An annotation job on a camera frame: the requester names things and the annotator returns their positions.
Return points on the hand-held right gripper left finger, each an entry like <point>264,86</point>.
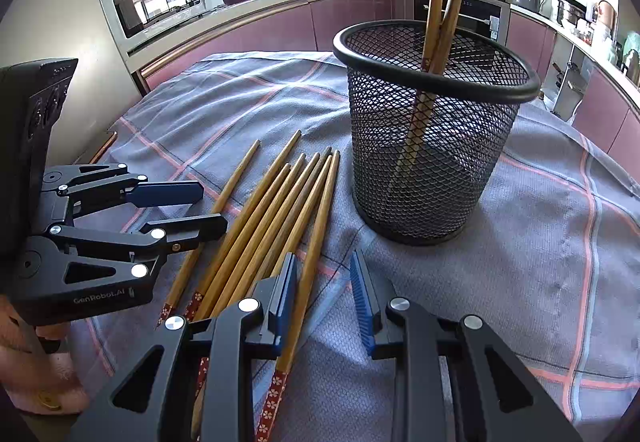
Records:
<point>286,307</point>

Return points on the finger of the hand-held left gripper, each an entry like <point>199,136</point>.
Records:
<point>165,193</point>
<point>200,226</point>

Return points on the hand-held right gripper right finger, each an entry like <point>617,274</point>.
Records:
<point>361,302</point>

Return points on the bunch of wooden chopsticks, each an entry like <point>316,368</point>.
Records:
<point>260,222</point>

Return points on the black mesh basket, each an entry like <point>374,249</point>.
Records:
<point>450,182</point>

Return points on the person's left forearm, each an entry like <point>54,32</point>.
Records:
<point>55,377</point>

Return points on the person's left hand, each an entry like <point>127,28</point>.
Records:
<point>15,332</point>

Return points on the grey plaid tablecloth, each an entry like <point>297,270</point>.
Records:
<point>525,272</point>

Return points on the mauve kitchen cabinets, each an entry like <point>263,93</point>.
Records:
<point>280,32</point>

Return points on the black built-in oven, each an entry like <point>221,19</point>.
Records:
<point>480,15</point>

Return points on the white electric kettle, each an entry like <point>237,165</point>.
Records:
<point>548,5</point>

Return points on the mint green appliance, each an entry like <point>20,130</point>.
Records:
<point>634,45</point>

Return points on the pink kettle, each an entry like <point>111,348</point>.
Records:
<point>606,12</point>

